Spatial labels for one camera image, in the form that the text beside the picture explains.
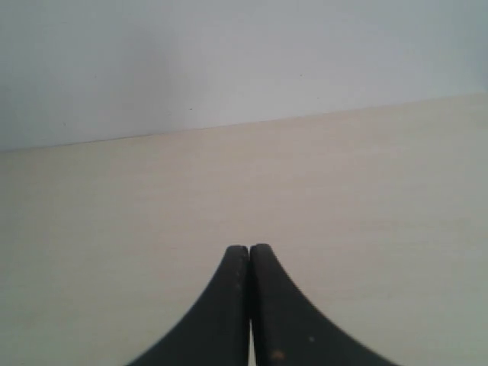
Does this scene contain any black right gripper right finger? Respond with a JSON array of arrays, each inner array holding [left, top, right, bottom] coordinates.
[[249, 244, 393, 366]]

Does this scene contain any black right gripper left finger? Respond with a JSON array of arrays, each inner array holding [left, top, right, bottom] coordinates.
[[131, 246, 250, 366]]

